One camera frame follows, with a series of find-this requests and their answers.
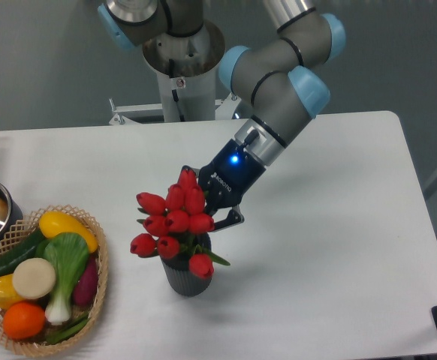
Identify green bean pods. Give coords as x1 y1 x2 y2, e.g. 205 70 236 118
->
45 313 89 345

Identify beige round bun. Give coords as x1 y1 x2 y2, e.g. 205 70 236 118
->
12 258 56 300

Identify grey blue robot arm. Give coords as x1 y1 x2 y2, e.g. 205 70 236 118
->
98 1 346 230

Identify purple sweet potato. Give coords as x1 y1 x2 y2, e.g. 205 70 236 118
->
72 256 98 307

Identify yellow squash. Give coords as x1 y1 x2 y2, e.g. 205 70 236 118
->
38 211 98 254

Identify black cable on pedestal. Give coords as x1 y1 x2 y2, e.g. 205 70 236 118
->
167 58 185 122

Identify yellow bell pepper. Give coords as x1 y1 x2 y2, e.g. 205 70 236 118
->
0 274 25 310

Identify dark grey ribbed vase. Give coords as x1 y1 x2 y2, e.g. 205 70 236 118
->
160 233 214 297

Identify green cucumber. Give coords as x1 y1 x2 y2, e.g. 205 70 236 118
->
0 229 46 277

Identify white metal base frame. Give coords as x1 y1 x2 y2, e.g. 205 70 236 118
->
109 88 241 125

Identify green bok choy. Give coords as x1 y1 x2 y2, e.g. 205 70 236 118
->
44 232 89 326

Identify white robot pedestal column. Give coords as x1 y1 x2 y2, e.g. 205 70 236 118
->
141 19 227 123

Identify red tulip bouquet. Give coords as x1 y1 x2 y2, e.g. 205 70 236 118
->
130 174 230 266

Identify woven wicker basket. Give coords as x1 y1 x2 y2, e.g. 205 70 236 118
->
0 205 108 358

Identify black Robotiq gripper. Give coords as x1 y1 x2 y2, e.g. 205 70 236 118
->
180 139 266 232

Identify orange fruit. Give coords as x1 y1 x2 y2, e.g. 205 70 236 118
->
2 301 46 340

